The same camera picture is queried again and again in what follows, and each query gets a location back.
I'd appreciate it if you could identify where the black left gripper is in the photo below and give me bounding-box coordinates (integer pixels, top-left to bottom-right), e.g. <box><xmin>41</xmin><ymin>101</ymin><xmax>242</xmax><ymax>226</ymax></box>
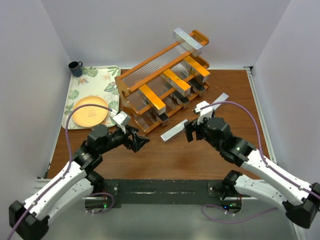
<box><xmin>99</xmin><ymin>124</ymin><xmax>150</xmax><ymax>155</ymax></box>

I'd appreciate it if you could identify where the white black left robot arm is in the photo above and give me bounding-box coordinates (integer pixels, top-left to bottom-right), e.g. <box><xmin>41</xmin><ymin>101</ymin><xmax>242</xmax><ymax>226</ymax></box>
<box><xmin>8</xmin><ymin>124</ymin><xmax>150</xmax><ymax>240</ymax></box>

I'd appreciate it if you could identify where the silver R&O charcoal toothpaste box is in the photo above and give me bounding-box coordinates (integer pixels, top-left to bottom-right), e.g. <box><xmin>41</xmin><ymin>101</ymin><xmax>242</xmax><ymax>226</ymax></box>
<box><xmin>171</xmin><ymin>91</ymin><xmax>190</xmax><ymax>109</ymax></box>

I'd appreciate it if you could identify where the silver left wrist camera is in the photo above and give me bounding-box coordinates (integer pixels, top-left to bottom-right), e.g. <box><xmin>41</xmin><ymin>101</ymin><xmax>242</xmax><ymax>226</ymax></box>
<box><xmin>110</xmin><ymin>109</ymin><xmax>131</xmax><ymax>134</ymax></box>

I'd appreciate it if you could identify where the orange toothpaste box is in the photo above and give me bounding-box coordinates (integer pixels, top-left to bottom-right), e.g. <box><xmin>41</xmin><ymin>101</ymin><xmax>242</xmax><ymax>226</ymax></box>
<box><xmin>161</xmin><ymin>69</ymin><xmax>191</xmax><ymax>97</ymax></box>
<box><xmin>139</xmin><ymin>84</ymin><xmax>166</xmax><ymax>114</ymax></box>
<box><xmin>181</xmin><ymin>56</ymin><xmax>210</xmax><ymax>83</ymax></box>

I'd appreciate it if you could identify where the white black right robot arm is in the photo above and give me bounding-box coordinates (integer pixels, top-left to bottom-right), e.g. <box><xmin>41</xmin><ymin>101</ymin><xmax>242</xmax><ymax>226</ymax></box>
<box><xmin>184</xmin><ymin>117</ymin><xmax>320</xmax><ymax>229</ymax></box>

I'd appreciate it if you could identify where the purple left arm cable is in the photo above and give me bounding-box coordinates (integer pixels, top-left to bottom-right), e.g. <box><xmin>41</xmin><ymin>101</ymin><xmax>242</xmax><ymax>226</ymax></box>
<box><xmin>6</xmin><ymin>104</ymin><xmax>116</xmax><ymax>240</ymax></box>

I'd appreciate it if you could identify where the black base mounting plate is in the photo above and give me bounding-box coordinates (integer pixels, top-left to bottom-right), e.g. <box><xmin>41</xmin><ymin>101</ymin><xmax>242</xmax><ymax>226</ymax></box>
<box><xmin>84</xmin><ymin>179</ymin><xmax>244</xmax><ymax>212</ymax></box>

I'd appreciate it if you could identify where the wooden three-tier shelf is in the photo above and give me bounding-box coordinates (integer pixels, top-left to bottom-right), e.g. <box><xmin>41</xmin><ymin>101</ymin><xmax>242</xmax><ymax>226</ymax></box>
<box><xmin>115</xmin><ymin>29</ymin><xmax>210</xmax><ymax>135</ymax></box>

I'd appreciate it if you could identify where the floral serving tray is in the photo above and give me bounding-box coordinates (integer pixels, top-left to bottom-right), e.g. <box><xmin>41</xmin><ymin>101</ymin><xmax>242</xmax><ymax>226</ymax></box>
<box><xmin>61</xmin><ymin>65</ymin><xmax>121</xmax><ymax>128</ymax></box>

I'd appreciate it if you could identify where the dark blue mug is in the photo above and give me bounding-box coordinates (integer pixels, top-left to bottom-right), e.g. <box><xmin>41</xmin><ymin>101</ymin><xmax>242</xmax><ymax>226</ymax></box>
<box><xmin>68</xmin><ymin>61</ymin><xmax>83</xmax><ymax>78</ymax></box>

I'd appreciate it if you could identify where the orange toothpaste box front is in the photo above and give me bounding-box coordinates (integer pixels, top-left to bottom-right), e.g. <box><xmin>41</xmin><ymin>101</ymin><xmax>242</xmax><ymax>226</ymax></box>
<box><xmin>181</xmin><ymin>56</ymin><xmax>210</xmax><ymax>83</ymax></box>

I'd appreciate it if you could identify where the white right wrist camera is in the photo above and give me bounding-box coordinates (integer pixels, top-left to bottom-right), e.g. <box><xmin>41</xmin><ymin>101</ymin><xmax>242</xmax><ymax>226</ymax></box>
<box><xmin>193</xmin><ymin>101</ymin><xmax>214</xmax><ymax>125</ymax></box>

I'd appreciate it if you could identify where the orange plate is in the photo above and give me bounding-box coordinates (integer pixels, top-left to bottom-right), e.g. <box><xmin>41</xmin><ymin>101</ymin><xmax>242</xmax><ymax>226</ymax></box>
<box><xmin>72</xmin><ymin>96</ymin><xmax>109</xmax><ymax>128</ymax></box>

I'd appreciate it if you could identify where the aluminium table edge rail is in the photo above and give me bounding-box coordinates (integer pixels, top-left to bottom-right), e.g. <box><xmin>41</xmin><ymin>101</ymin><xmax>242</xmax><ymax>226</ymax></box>
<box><xmin>243</xmin><ymin>67</ymin><xmax>278</xmax><ymax>164</ymax></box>

